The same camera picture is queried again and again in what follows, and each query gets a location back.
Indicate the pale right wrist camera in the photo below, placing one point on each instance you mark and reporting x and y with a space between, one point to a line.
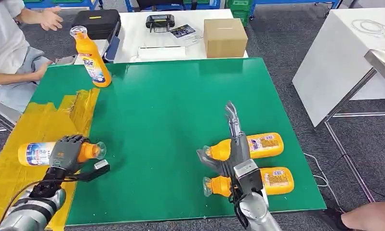
248 175

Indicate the person's left hand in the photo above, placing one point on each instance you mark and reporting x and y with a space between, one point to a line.
51 19

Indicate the green table mat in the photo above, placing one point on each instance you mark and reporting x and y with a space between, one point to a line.
166 102

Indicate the metal table frame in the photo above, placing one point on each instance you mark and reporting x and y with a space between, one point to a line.
352 95

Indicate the black handheld controller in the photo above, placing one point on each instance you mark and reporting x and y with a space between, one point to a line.
160 21

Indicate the orange plastic bottle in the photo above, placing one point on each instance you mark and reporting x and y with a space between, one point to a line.
265 145
91 60
277 181
35 154

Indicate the white desk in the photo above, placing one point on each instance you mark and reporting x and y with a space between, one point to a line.
332 63

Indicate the blue folder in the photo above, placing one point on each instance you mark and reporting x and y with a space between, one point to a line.
113 44

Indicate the white seat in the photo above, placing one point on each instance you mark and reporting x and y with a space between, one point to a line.
0 110

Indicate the steel bench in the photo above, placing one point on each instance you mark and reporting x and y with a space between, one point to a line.
383 63

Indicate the person's right hand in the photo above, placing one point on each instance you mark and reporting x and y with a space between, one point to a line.
42 71

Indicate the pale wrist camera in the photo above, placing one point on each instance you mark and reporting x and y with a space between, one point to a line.
95 170
248 175

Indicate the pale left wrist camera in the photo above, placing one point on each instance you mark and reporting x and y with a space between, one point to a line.
95 170

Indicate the green plastic crate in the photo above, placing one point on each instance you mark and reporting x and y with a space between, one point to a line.
240 9

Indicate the black carrying case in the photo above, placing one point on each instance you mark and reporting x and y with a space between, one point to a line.
96 22

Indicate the white table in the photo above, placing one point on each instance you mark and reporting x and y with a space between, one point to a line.
131 35

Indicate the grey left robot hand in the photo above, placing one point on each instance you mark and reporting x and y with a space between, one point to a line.
64 153

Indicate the flat white box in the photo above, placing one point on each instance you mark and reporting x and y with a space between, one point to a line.
162 53

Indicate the person's hand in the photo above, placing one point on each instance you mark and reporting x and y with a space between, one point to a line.
42 71
51 19
371 218

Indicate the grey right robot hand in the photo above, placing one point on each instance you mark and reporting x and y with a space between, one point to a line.
240 150

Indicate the person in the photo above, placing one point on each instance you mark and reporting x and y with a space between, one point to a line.
4 38

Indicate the dark printed card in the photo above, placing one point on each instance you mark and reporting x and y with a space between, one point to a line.
182 31

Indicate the cardboard box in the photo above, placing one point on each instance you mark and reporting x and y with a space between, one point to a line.
224 39

